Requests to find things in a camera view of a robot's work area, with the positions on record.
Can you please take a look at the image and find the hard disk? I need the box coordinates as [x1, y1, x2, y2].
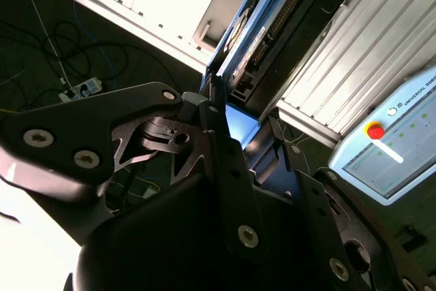
[200, 0, 377, 151]

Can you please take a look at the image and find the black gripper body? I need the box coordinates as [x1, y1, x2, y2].
[64, 115, 341, 291]

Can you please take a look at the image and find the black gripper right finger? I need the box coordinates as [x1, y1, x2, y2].
[245, 117, 436, 291]

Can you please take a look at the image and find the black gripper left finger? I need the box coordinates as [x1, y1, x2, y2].
[0, 76, 270, 265]

